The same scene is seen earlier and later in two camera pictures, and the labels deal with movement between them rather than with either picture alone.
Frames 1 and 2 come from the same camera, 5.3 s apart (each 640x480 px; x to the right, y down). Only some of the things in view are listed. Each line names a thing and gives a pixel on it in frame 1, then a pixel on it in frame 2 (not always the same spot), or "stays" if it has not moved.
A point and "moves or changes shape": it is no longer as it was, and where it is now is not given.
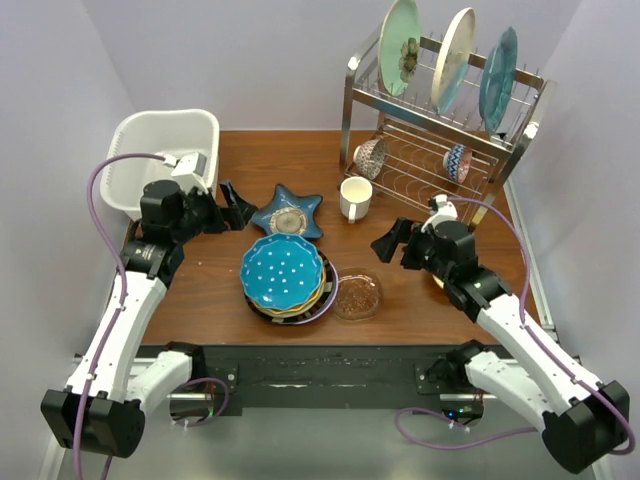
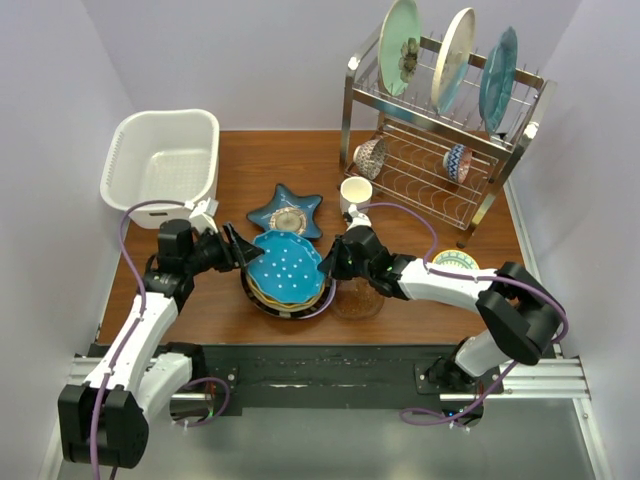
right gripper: (402, 232) → (330, 264)
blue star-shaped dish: (288, 213) stays
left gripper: (235, 215) → (241, 252)
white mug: (355, 195) stays
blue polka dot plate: (281, 271) moves or changes shape
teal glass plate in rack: (498, 80) stays
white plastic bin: (171, 133) stays
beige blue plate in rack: (453, 59) stays
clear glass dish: (357, 293) stays
